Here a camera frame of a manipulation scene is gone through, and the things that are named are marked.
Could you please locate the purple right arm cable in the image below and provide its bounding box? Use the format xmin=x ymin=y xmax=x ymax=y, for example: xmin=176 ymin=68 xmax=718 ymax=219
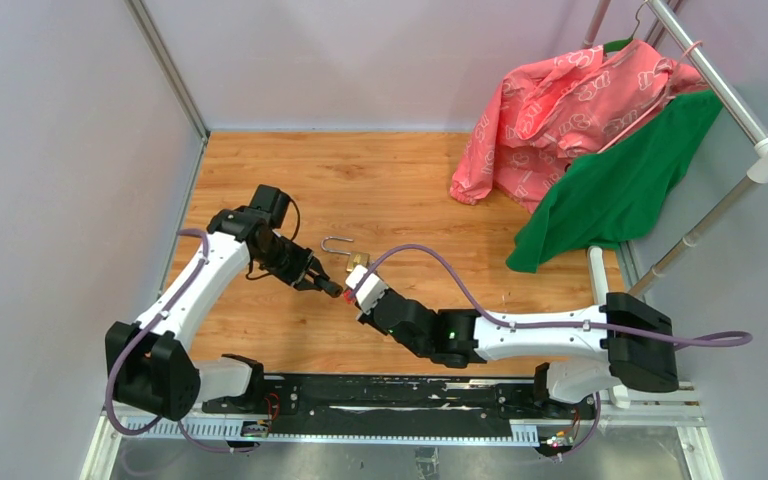
xmin=350 ymin=244 xmax=754 ymax=458

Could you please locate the metal clothes rack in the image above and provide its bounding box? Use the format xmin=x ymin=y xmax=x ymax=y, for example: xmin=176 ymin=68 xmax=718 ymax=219
xmin=581 ymin=0 xmax=768 ymax=409

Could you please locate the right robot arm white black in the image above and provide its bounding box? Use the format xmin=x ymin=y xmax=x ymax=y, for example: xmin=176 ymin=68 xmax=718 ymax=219
xmin=355 ymin=289 xmax=679 ymax=418

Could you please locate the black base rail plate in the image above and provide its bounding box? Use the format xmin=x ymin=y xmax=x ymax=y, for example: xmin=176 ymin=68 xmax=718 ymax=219
xmin=108 ymin=372 xmax=703 ymax=446

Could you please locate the aluminium corner frame post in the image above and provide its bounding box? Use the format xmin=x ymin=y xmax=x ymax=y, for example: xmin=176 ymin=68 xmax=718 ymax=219
xmin=124 ymin=0 xmax=210 ymax=145

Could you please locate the black padlock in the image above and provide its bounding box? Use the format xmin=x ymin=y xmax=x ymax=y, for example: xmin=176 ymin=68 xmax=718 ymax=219
xmin=315 ymin=277 xmax=343 ymax=298

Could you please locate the pink patterned garment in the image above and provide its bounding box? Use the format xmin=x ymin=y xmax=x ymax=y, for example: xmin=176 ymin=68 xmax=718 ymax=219
xmin=449 ymin=40 xmax=707 ymax=212

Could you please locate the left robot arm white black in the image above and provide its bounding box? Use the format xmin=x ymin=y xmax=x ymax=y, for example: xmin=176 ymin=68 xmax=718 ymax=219
xmin=104 ymin=185 xmax=343 ymax=423

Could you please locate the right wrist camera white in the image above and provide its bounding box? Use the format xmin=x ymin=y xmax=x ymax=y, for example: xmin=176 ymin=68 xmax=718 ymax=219
xmin=343 ymin=265 xmax=389 ymax=321

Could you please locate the green garment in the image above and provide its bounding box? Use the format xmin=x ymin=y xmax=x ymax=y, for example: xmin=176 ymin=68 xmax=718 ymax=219
xmin=505 ymin=91 xmax=723 ymax=273

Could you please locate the brass padlock steel shackle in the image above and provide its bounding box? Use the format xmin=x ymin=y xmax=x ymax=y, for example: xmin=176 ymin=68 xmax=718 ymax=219
xmin=320 ymin=236 xmax=370 ymax=273

